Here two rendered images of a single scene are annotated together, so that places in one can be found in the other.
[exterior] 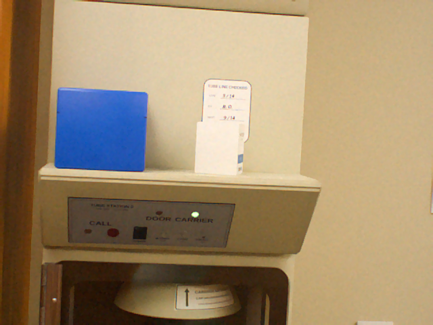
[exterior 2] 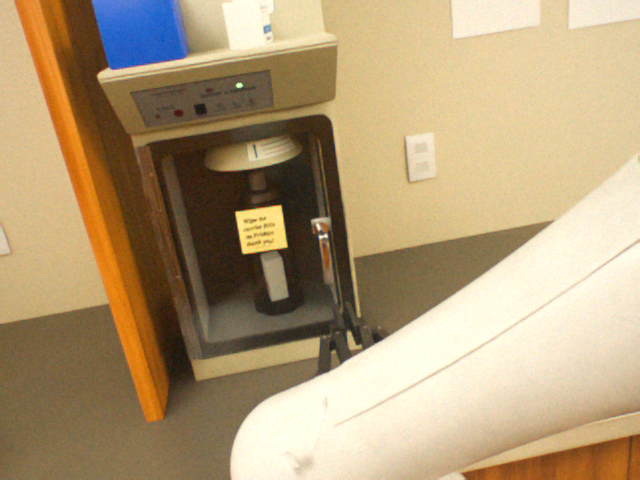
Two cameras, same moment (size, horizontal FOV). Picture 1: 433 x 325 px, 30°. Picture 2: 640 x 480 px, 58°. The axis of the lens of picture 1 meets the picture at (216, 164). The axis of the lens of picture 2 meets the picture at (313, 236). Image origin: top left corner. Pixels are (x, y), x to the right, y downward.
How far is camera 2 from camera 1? 0.15 m
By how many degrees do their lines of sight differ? 20
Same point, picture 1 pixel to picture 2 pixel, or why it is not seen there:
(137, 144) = (172, 35)
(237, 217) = (275, 80)
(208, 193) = (244, 66)
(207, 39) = not seen: outside the picture
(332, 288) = (382, 115)
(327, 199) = (366, 44)
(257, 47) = not seen: outside the picture
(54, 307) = (152, 180)
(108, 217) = (170, 102)
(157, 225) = (212, 100)
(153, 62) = not seen: outside the picture
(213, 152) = (241, 28)
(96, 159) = (142, 55)
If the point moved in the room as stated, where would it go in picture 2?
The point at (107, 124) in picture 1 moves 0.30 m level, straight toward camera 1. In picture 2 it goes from (142, 23) to (94, 34)
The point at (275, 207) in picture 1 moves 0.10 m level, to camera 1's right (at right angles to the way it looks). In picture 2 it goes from (304, 65) to (375, 55)
